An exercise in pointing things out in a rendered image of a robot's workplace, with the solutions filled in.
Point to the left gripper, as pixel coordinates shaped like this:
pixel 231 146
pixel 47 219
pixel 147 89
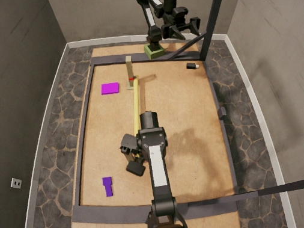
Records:
pixel 137 168

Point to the long yellow rail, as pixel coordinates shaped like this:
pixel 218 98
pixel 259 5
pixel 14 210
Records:
pixel 136 109

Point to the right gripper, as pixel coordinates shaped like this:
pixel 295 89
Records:
pixel 172 29

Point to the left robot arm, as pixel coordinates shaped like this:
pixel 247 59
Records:
pixel 154 144

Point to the purple rectangular block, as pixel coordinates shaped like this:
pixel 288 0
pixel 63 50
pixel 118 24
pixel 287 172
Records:
pixel 110 88

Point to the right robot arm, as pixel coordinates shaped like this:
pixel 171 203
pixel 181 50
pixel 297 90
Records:
pixel 166 9

